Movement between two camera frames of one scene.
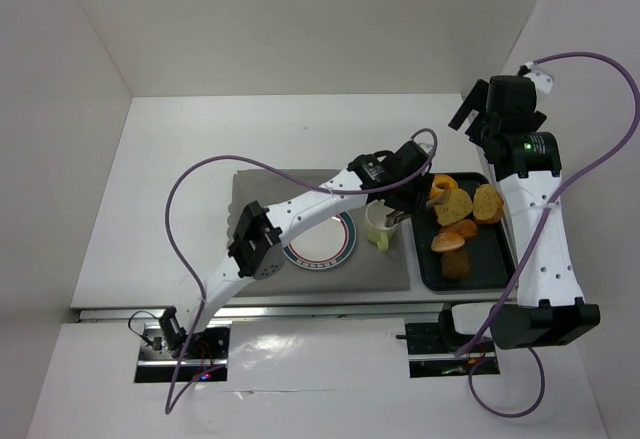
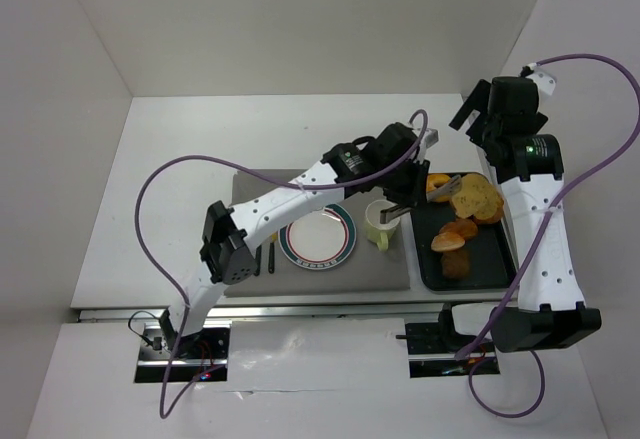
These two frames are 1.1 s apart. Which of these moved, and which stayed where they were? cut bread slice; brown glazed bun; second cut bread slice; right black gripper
Moved: cut bread slice
Stayed: second cut bread slice; right black gripper; brown glazed bun
